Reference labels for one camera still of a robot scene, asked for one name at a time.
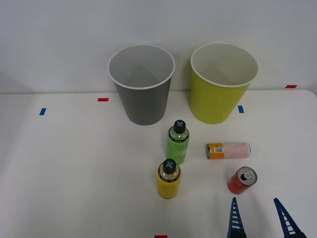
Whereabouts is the orange and pink can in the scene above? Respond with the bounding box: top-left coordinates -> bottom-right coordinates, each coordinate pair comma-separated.
206,142 -> 252,161

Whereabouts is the red drink can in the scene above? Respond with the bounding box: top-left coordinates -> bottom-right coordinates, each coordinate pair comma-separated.
227,166 -> 258,195

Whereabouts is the yellow plastic bottle black cap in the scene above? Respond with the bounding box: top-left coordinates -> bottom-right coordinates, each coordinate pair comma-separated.
156,158 -> 182,200

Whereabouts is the green plastic bottle black cap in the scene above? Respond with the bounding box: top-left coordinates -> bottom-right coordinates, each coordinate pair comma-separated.
167,119 -> 190,165

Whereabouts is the yellow-green plastic waste bin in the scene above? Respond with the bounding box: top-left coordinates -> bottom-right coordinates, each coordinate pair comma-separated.
190,42 -> 260,125

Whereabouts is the grey plastic waste bin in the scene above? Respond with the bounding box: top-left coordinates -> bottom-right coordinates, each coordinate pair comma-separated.
107,43 -> 176,126

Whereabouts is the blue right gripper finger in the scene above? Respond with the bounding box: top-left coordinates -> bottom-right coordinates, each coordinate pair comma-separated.
273,197 -> 308,238
226,197 -> 247,238

